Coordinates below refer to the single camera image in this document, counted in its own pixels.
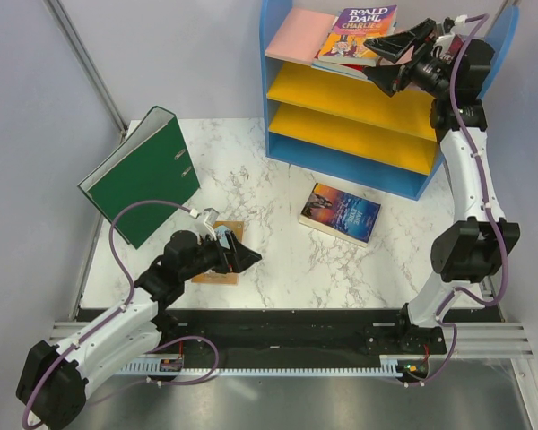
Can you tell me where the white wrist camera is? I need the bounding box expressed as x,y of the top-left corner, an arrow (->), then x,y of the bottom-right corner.
189,208 -> 219,239
434,14 -> 468,49

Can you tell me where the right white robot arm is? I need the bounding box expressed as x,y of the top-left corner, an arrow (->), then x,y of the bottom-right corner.
363,15 -> 520,353

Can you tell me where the Jane Eyre book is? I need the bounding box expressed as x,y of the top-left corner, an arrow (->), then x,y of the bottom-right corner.
299,183 -> 381,246

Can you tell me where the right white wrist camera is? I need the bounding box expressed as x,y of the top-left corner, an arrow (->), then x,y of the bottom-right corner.
434,14 -> 468,49

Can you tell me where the aluminium frame post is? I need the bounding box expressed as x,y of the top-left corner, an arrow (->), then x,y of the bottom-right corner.
44,0 -> 127,136

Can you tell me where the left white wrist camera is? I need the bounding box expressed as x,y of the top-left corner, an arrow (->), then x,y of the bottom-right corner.
189,208 -> 219,239

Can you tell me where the green lever arch binder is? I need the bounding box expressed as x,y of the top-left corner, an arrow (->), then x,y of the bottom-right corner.
76,105 -> 202,250

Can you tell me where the blue shelf unit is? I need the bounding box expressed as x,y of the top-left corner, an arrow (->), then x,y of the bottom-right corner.
258,0 -> 520,202

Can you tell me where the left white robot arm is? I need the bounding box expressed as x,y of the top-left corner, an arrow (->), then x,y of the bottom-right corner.
15,230 -> 262,429

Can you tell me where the white slotted cable duct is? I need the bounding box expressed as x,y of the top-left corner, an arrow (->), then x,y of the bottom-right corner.
117,356 -> 430,378

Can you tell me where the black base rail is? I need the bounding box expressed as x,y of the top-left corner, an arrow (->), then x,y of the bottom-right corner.
127,307 -> 454,371

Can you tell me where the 13-Storey Treehouse book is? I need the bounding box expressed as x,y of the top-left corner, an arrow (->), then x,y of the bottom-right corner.
313,9 -> 383,73

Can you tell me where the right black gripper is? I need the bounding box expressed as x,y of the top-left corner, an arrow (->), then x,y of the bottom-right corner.
363,18 -> 455,99

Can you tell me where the grey red castle book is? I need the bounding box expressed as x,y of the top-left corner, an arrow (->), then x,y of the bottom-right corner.
441,35 -> 464,64

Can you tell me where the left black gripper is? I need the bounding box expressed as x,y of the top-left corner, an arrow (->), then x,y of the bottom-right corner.
180,230 -> 261,281

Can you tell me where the dogs bark book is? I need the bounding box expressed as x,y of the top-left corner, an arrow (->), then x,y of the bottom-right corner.
311,59 -> 369,82

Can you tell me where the Roald Dahl Charlie book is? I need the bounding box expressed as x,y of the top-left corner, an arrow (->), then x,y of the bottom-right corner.
317,5 -> 397,66

